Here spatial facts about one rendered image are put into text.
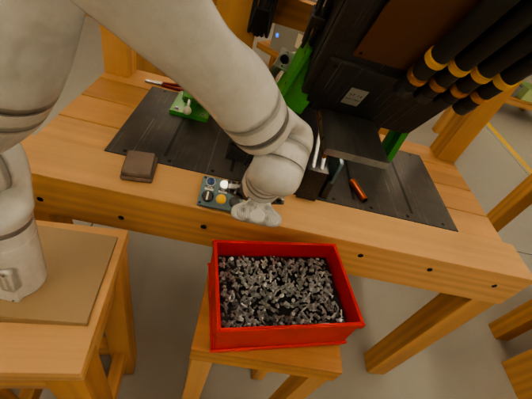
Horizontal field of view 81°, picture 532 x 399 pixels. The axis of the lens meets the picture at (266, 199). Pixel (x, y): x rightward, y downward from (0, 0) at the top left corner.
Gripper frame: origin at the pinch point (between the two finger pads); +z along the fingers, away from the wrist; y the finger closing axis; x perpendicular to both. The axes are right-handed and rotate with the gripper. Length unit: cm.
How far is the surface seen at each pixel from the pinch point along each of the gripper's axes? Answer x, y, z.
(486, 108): -60, -83, 26
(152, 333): 53, 24, 86
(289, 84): -31.2, -3.5, 0.9
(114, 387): 62, 28, 50
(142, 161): -6.2, 29.3, 13.6
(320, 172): -12.9, -17.7, 9.1
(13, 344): 36, 36, -6
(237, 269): 16.3, -0.4, 4.0
